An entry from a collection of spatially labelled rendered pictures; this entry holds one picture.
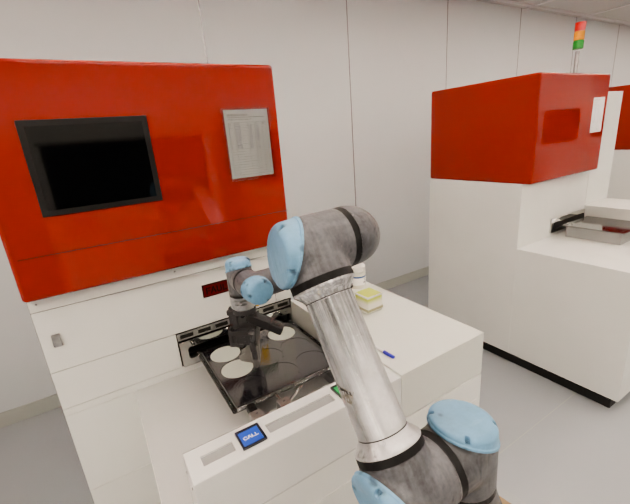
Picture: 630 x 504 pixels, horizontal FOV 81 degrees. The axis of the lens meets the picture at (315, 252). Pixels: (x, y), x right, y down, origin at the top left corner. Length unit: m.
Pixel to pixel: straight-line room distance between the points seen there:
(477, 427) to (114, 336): 1.06
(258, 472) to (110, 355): 0.67
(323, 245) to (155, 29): 2.42
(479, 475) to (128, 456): 1.19
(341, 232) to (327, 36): 2.85
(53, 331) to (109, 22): 1.99
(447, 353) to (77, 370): 1.12
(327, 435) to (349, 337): 0.42
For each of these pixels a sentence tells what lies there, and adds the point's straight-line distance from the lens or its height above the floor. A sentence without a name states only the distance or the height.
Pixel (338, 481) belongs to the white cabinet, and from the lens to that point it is 1.11.
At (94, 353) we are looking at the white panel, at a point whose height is 1.00.
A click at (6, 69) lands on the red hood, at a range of 1.22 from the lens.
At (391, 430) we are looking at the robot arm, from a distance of 0.65.
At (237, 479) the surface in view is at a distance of 0.92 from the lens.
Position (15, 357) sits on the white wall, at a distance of 3.02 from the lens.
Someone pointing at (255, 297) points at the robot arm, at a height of 1.20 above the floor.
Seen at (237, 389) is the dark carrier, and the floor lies 0.90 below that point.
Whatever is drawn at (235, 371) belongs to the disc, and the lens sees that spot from 1.26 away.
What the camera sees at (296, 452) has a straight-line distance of 0.96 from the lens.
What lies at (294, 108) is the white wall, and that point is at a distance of 3.14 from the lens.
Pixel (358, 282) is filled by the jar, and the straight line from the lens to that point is 1.55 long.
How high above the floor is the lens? 1.59
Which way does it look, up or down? 17 degrees down
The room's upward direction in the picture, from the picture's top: 5 degrees counter-clockwise
